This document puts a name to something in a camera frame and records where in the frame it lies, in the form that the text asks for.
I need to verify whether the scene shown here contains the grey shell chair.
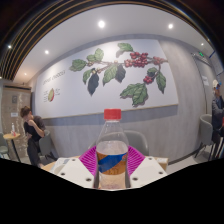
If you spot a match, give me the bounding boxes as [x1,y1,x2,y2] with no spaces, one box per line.
[89,129,150,157]

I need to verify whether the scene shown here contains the coffee plant wall mural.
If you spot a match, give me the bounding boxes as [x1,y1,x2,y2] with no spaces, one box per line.
[34,38,179,120]

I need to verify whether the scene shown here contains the person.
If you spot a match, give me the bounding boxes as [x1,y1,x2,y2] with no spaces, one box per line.
[19,105,47,168]
[211,79,224,138]

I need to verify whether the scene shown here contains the clear red-capped drink bottle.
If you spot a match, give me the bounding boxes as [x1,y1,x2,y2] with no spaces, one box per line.
[95,108,130,190]

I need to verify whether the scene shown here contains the round ceiling lights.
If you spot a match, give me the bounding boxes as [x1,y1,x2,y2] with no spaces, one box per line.
[6,19,206,56]

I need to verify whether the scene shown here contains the grey armchair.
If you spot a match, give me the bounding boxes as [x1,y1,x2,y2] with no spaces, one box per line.
[194,113,215,162]

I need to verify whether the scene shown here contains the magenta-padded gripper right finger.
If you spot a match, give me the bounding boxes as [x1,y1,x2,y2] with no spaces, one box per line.
[126,145,168,190]

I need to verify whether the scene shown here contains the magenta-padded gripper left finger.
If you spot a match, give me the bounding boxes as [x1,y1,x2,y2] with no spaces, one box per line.
[57,145,100,190]

